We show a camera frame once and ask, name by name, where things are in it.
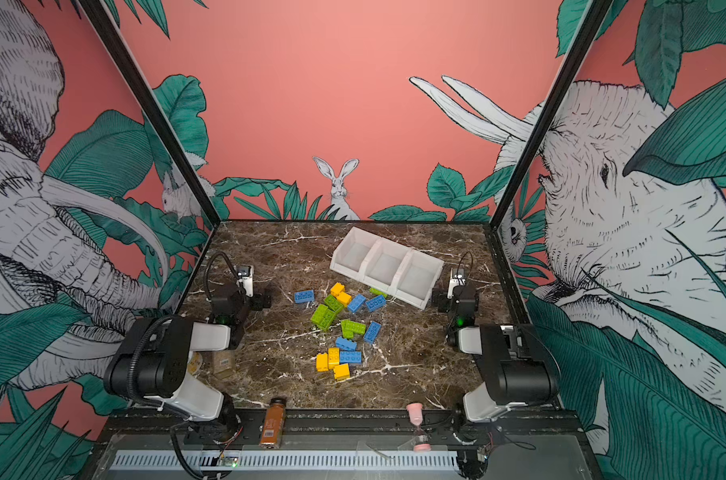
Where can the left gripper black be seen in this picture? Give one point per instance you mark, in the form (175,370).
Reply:
(259,300)

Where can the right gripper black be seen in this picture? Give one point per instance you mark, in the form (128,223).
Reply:
(442,301)

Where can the white three-compartment bin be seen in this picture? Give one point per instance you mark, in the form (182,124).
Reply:
(403,272)

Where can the small green lego brick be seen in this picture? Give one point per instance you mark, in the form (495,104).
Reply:
(377,292)

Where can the blue lego brick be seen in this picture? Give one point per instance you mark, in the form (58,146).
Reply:
(372,332)
(350,357)
(303,297)
(356,303)
(376,303)
(345,344)

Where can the yellow lego brick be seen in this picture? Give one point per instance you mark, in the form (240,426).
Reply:
(322,362)
(337,289)
(344,298)
(333,357)

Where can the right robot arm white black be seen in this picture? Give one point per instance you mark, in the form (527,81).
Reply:
(516,368)

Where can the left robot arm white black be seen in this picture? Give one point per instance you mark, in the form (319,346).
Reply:
(150,366)

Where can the large green lego brick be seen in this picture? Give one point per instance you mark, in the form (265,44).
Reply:
(326,312)

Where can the tin can silver lid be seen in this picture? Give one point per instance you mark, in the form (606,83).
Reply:
(218,364)

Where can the blue lego brick bottom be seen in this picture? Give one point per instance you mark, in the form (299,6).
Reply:
(350,357)

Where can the yellow lego brick lowest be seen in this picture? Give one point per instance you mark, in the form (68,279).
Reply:
(341,372)

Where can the pink hourglass timer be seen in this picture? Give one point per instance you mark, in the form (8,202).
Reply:
(420,441)

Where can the brown spice bottle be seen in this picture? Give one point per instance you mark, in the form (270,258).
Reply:
(274,420)

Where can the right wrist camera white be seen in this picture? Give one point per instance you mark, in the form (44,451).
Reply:
(457,278)

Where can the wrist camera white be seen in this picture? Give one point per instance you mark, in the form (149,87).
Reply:
(457,278)
(245,275)

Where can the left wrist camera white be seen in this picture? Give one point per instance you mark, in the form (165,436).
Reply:
(245,275)

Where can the white perforated rail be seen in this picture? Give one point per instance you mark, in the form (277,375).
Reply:
(309,460)

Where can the black base frame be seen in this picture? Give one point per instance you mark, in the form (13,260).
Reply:
(444,427)

